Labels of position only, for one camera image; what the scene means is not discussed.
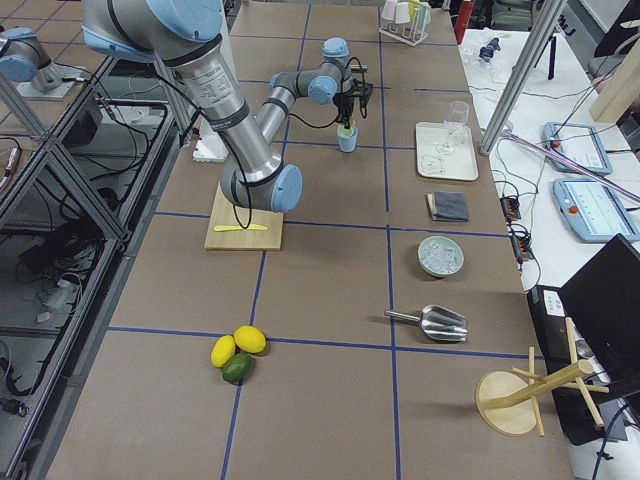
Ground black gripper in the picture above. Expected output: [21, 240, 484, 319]
[333, 89, 355, 127]

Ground lemon slice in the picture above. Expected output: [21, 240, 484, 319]
[337, 125, 355, 138]

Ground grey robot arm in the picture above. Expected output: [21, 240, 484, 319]
[82, 0, 371, 213]

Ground light blue paper cup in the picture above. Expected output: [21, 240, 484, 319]
[337, 127, 359, 153]

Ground yellow lemon near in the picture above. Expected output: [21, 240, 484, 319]
[210, 335, 236, 368]

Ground wooden cup tree stand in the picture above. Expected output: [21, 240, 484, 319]
[475, 317, 609, 436]

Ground cream bear tray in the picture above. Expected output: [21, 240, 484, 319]
[415, 122, 479, 181]

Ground white rack at edge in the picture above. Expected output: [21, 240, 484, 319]
[379, 0, 431, 46]

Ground clear wine glass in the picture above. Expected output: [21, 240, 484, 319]
[437, 101, 469, 153]

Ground folded grey yellow cloth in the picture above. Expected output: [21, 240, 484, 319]
[426, 191, 469, 222]

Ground yellow plastic knife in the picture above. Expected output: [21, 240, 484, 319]
[213, 223, 269, 233]

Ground wooden cutting board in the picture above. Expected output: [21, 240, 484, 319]
[204, 187, 284, 251]

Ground green bowl of ice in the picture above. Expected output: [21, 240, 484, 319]
[417, 236, 464, 278]

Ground steel ice scoop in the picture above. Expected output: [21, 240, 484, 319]
[384, 304, 468, 343]

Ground upper teach pendant tablet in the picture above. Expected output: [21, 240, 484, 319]
[542, 122, 613, 175]

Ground teach pendant tablet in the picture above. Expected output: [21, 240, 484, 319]
[542, 122, 613, 175]
[552, 179, 639, 243]

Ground yellow object at edge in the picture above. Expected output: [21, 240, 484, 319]
[233, 325, 267, 354]

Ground lower teach pendant tablet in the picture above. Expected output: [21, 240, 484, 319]
[552, 179, 639, 243]

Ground green lime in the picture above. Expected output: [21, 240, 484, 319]
[222, 353, 253, 384]

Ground black laptop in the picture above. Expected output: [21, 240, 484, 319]
[527, 234, 639, 420]

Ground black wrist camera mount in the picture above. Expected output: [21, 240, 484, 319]
[352, 80, 374, 119]

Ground black camera cable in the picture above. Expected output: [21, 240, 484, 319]
[287, 56, 374, 129]

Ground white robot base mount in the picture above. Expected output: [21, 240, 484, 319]
[193, 133, 228, 163]

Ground aluminium frame post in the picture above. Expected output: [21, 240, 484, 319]
[479, 0, 567, 156]

